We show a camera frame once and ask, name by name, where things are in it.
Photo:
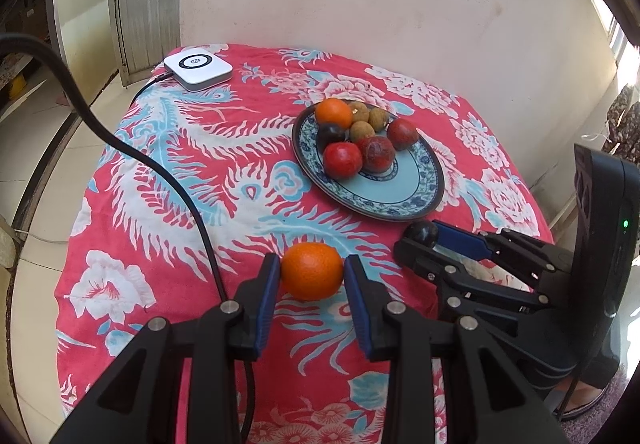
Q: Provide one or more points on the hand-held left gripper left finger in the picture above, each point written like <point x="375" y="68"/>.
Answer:
<point x="265" y="304"/>

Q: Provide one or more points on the blue floral ceramic plate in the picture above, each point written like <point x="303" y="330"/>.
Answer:
<point x="400" y="184"/>

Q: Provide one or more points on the orange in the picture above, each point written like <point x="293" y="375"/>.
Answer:
<point x="333" y="113"/>
<point x="312" y="271"/>

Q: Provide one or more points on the white square device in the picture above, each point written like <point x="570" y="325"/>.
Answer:
<point x="197" y="68"/>

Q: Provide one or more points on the black plum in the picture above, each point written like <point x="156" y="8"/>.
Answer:
<point x="421" y="233"/>
<point x="330" y="135"/>

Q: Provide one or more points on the bright red apple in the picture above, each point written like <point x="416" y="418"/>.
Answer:
<point x="343" y="160"/>

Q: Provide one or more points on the red floral printed tablecloth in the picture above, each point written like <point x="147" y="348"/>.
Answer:
<point x="175" y="204"/>

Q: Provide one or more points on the brown longan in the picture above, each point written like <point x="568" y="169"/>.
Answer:
<point x="361" y="131"/>
<point x="358" y="110"/>
<point x="379" y="119"/>

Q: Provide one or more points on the small red apple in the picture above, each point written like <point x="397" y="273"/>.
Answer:
<point x="403" y="132"/>

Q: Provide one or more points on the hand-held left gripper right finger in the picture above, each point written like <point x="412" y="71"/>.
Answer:
<point x="359" y="304"/>

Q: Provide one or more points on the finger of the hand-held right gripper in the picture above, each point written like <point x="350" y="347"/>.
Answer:
<point x="425" y="260"/>
<point x="460" y="239"/>

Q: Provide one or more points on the dark red mottled apple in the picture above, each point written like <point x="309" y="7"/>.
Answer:
<point x="377" y="153"/>

